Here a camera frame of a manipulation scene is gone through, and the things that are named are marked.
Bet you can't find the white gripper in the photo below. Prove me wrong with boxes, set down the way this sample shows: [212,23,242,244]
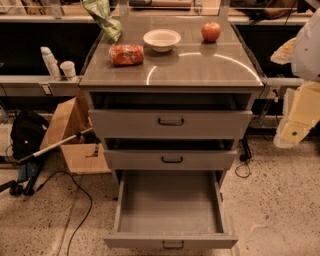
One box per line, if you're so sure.
[270,38,320,149]

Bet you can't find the grey bottom drawer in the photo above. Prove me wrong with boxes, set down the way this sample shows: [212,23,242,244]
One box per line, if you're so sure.
[105,171,238,250]

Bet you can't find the grey drawer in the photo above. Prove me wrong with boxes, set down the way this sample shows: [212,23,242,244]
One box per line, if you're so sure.
[105,138,237,170]
[89,92,251,139]
[105,171,238,250]

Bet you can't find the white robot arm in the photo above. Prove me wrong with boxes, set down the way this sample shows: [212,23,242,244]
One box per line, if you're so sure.
[271,9,320,148]

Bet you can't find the grey drawer cabinet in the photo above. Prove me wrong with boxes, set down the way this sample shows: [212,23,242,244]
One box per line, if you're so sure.
[80,16,263,179]

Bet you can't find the grey top drawer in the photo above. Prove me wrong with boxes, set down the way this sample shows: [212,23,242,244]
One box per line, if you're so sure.
[89,92,251,139]

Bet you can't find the grey middle drawer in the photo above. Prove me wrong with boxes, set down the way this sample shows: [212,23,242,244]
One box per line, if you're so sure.
[105,138,237,170]

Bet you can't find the red apple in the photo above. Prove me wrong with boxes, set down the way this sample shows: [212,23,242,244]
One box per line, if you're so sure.
[201,22,221,42]

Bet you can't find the white bowl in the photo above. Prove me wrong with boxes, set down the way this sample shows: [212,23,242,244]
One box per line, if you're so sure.
[143,29,181,52]

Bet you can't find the orange snack packet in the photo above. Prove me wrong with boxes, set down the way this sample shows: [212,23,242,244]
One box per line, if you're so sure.
[109,45,144,66]

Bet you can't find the green chip bag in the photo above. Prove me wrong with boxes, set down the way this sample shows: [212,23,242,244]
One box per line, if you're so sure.
[82,0,122,45]

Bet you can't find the brown cardboard box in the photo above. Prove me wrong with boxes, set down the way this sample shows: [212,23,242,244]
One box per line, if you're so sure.
[40,89,110,174]

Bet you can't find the white paper cup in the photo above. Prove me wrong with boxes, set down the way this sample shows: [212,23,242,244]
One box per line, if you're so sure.
[60,61,76,81]

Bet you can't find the white plastic bottle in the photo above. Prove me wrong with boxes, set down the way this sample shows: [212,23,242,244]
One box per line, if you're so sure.
[40,46,61,81]

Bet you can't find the white and black pole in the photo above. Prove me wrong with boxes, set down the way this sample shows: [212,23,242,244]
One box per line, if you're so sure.
[15,127,94,165]

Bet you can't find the black backpack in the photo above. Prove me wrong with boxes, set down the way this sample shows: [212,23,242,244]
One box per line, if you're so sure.
[11,110,49,160]

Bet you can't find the black coiled cable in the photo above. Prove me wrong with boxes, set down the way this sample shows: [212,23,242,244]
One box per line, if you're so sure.
[234,161,252,179]

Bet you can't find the black floor cable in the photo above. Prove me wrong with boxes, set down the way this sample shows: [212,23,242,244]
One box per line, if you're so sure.
[35,170,94,256]

